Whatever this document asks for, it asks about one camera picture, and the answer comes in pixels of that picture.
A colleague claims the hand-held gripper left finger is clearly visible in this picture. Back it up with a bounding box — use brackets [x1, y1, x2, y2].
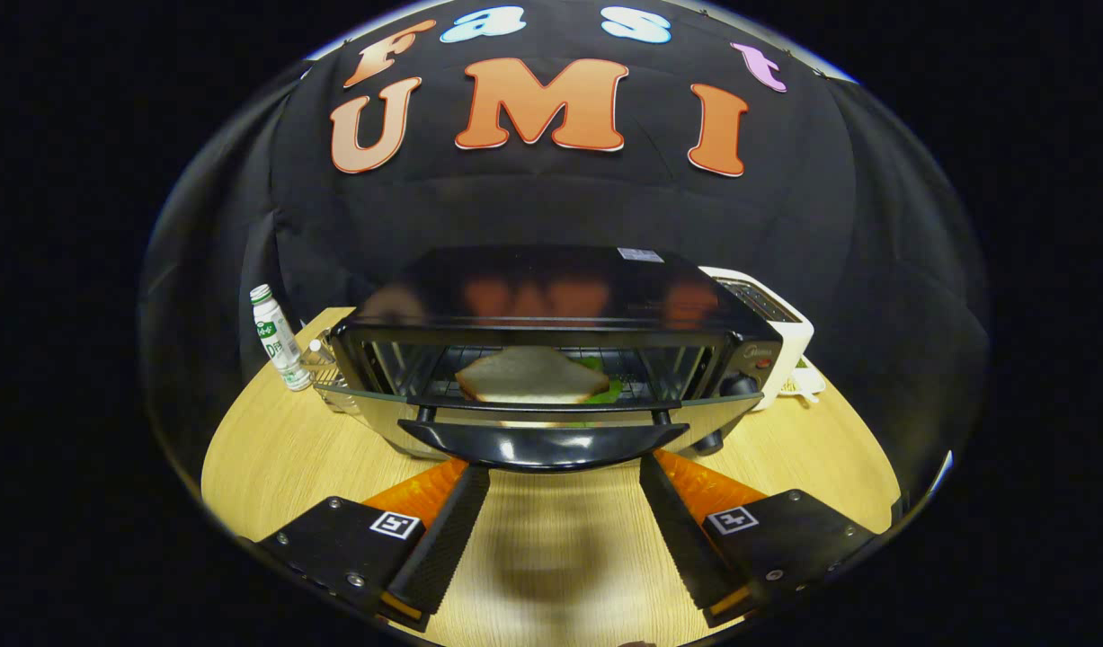
[256, 458, 492, 633]

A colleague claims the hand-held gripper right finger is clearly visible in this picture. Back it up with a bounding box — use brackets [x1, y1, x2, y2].
[639, 448, 880, 628]

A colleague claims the lettuce sandwich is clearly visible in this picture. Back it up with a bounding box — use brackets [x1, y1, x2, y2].
[454, 346, 624, 405]

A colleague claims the black toaster oven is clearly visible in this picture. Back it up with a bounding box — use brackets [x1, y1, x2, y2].
[322, 245, 784, 474]

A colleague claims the white pop-up toaster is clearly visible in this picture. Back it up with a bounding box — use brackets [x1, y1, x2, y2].
[699, 266, 815, 412]

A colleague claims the white divided bean dish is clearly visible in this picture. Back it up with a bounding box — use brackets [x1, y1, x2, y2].
[778, 358, 826, 403]

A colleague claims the clear plastic container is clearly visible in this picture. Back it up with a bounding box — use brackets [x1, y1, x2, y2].
[301, 340, 363, 414]

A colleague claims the white green-label drink bottle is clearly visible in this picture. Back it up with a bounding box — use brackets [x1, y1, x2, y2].
[249, 284, 315, 393]

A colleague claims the black backdrop cloth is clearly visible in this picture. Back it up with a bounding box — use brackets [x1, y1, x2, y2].
[138, 0, 992, 504]

